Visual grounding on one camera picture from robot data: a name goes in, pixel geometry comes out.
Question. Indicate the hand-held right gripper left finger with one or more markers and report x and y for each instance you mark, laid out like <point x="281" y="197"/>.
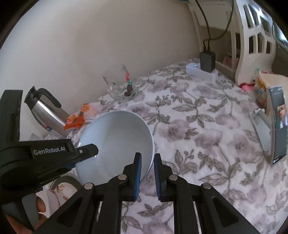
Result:
<point x="137" y="175"/>

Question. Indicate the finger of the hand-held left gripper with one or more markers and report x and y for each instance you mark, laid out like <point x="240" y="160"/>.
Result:
<point x="70" y="166"/>
<point x="87" y="151"/>

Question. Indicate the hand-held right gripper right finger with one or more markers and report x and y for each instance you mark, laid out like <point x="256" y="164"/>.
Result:
<point x="158" y="177"/>

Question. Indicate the pink floral plate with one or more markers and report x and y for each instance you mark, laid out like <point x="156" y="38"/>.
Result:
<point x="61" y="190"/>

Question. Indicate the light blue bowl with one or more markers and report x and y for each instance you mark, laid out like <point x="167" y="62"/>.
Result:
<point x="117" y="137"/>

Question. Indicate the person's left hand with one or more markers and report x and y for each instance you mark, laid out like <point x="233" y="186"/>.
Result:
<point x="42" y="207"/>

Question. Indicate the clear glass tumbler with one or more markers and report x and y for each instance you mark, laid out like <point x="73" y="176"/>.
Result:
<point x="34" y="136"/>

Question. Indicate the orange snack packet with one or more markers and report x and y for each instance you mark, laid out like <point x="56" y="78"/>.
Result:
<point x="88" y="110"/>
<point x="74" y="121"/>

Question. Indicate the stainless steel thermos jug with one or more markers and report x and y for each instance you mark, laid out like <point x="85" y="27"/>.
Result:
<point x="49" y="114"/>

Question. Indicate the grey floral tablecloth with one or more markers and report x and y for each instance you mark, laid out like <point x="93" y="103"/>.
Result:
<point x="202" y="146"/>

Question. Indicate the small dark brown object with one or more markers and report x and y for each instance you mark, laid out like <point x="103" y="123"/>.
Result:
<point x="128" y="90"/>

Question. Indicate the clear glass mug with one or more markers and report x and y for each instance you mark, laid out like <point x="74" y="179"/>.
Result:
<point x="114" y="76"/>

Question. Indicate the white power strip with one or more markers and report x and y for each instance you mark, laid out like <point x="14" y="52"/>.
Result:
<point x="198" y="70"/>

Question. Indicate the grey phone stand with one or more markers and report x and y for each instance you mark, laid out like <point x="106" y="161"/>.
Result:
<point x="262" y="128"/>

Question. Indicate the black charger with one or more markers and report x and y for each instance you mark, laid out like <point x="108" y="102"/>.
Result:
<point x="207" y="61"/>

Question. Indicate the small pink item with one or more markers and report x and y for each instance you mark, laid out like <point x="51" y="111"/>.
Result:
<point x="246" y="87"/>

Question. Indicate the smartphone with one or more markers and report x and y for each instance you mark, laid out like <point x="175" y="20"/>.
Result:
<point x="279" y="126"/>

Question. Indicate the colourful small box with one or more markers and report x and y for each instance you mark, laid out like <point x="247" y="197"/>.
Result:
<point x="262" y="94"/>

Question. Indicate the pink packet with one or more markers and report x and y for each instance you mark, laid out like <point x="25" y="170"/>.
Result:
<point x="227" y="59"/>

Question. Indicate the white lattice chair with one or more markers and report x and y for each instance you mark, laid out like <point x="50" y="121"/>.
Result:
<point x="244" y="58"/>

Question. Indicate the beige paper box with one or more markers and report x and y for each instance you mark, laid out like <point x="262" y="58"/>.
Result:
<point x="273" y="82"/>

